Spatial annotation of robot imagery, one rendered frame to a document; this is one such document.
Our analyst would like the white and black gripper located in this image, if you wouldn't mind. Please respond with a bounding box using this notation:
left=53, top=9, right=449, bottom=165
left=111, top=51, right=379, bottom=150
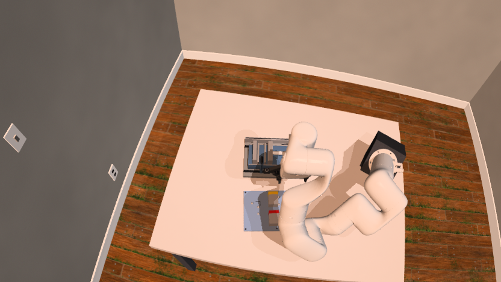
left=269, top=156, right=311, bottom=184

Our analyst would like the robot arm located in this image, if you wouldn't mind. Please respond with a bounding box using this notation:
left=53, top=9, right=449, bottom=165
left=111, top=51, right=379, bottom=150
left=278, top=122, right=408, bottom=262

